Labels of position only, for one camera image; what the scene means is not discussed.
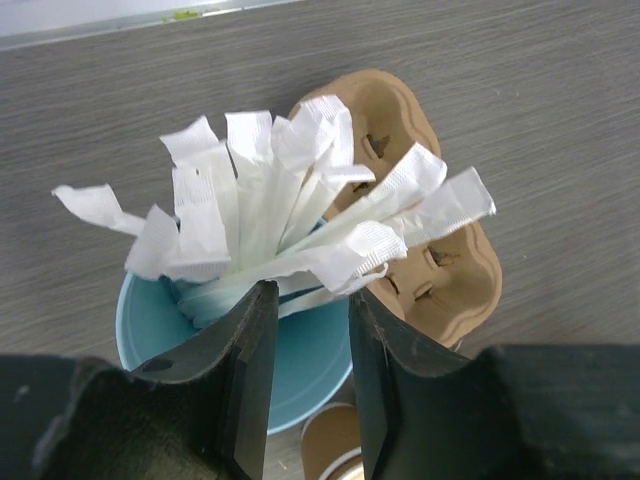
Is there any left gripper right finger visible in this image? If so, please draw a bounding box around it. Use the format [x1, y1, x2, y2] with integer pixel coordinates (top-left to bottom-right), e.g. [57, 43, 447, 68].
[349, 290, 639, 479]

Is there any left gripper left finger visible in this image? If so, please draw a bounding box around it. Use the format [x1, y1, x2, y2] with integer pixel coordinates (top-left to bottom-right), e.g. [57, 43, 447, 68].
[1, 282, 278, 479]

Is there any light blue straw holder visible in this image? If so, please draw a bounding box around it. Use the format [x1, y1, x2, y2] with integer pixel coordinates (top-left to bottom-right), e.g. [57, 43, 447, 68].
[115, 273, 352, 436]

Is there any stack of paper cups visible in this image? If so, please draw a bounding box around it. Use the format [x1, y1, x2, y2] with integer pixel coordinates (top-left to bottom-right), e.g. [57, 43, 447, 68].
[301, 402, 365, 480]

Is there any cardboard cup carrier stack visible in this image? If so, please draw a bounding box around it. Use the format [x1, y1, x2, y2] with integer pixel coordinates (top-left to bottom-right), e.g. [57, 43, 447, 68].
[305, 69, 502, 347]

